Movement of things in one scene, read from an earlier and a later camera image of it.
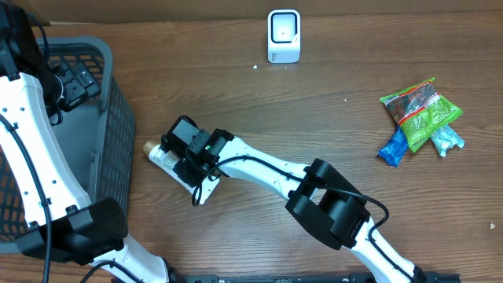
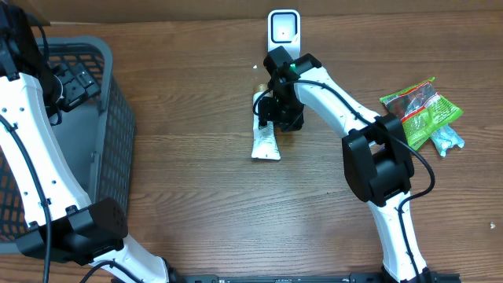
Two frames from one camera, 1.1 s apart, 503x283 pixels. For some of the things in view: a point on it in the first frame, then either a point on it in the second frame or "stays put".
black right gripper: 187,178 → 291,121
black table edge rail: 291,277 stays put
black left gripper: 80,82 stays put
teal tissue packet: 446,138 stays put
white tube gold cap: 165,163 → 265,143
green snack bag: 420,111 stays put
